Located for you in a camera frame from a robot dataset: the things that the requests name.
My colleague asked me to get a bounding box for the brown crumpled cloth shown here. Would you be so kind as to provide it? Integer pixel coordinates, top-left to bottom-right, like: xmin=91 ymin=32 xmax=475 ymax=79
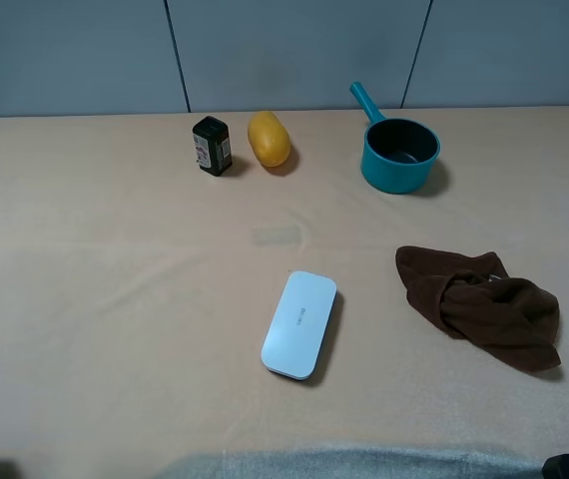
xmin=395 ymin=245 xmax=561 ymax=373

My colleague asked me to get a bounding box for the white rectangular case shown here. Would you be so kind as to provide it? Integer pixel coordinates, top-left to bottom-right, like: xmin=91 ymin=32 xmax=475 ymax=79
xmin=261 ymin=270 xmax=337 ymax=380

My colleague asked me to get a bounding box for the yellow mango fruit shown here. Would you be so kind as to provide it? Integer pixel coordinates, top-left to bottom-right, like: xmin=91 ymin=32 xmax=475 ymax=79
xmin=248 ymin=111 xmax=291 ymax=168

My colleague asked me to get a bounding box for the teal saucepan with handle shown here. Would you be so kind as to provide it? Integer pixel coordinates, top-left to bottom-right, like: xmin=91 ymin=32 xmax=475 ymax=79
xmin=349 ymin=82 xmax=440 ymax=195

